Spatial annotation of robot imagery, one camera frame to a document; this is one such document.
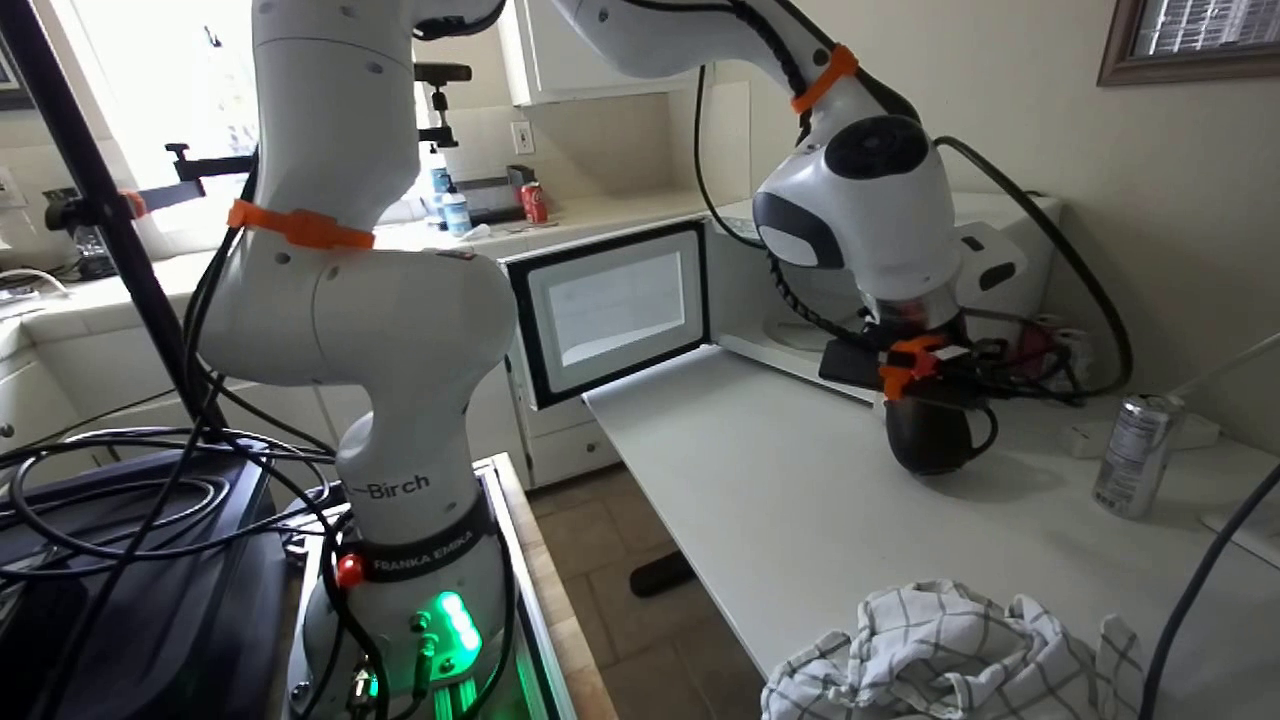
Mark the white microwave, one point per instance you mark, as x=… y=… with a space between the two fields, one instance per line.
x=1032 y=266

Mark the orange camera bracket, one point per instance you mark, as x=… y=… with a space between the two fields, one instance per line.
x=912 y=354

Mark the clear water bottle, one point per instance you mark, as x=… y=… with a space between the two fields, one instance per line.
x=448 y=202

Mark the white wall cabinet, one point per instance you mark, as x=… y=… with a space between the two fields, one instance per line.
x=586 y=45

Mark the red cup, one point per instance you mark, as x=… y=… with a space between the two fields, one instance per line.
x=532 y=202

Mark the red soda can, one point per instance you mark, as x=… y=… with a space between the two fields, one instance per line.
x=1040 y=349

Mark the bright window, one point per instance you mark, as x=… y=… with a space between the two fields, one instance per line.
x=163 y=81

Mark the black cup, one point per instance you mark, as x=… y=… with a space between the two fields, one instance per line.
x=926 y=441

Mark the metal robot cart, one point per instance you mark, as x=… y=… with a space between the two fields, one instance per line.
x=544 y=612

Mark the small black wedge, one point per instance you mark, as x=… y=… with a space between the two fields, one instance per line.
x=663 y=572

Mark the white microwave door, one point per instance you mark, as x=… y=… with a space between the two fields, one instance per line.
x=606 y=315

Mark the silver drink can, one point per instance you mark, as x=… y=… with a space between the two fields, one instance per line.
x=1132 y=461

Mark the white checkered cloth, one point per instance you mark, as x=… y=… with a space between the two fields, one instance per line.
x=945 y=654

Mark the black equipment case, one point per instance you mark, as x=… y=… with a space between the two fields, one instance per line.
x=135 y=626

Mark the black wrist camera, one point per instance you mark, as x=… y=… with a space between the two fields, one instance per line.
x=855 y=360

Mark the grey metal strip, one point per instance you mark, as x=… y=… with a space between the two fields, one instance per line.
x=1224 y=360

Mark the black tripod stand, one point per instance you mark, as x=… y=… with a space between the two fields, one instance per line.
x=122 y=225

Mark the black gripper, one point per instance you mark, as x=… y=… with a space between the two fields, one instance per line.
x=963 y=367

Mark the framed church picture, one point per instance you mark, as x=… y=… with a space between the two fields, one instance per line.
x=1202 y=42

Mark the black clamp post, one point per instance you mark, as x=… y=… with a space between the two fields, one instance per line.
x=442 y=100

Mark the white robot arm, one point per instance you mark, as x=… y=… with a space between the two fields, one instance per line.
x=362 y=321

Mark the red round button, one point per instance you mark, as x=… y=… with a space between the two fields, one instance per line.
x=351 y=572

